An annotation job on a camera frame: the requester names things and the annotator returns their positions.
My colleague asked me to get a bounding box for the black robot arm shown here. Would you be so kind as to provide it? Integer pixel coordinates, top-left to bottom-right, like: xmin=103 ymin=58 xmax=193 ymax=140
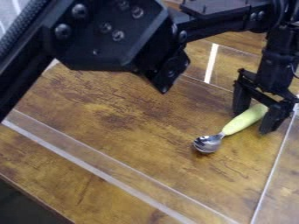
xmin=0 ymin=0 xmax=299 ymax=134

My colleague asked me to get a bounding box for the green handled metal spoon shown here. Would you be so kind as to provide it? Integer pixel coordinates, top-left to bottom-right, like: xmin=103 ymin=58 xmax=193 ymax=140
xmin=193 ymin=103 xmax=268 ymax=154

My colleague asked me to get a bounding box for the clear acrylic enclosure wall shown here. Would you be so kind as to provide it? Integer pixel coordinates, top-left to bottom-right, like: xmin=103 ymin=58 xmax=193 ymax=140
xmin=0 ymin=38 xmax=299 ymax=224

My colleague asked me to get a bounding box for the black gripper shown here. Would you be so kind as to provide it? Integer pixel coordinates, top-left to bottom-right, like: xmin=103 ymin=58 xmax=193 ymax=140
xmin=233 ymin=49 xmax=299 ymax=135

